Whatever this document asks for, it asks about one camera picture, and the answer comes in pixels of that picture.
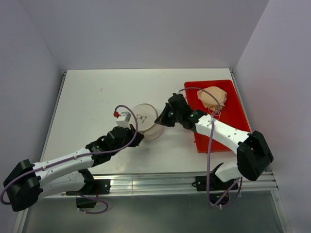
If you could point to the beige bra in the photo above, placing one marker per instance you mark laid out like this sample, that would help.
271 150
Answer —
213 99

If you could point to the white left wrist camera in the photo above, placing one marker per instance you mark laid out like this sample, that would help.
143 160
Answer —
122 119

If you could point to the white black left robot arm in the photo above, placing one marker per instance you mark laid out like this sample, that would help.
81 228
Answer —
69 174

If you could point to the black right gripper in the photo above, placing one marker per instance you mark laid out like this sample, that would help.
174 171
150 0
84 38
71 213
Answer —
163 119

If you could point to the aluminium mounting rail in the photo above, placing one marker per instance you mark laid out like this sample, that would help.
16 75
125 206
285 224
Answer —
150 184

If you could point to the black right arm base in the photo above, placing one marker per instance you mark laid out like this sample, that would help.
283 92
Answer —
216 189

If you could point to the red plastic tray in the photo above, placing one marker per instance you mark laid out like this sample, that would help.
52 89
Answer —
232 113

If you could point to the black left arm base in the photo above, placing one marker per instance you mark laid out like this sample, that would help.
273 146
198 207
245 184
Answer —
88 196

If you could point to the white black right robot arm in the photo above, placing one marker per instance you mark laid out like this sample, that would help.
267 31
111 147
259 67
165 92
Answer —
252 151

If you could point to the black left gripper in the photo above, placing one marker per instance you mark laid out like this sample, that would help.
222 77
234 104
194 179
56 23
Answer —
132 132

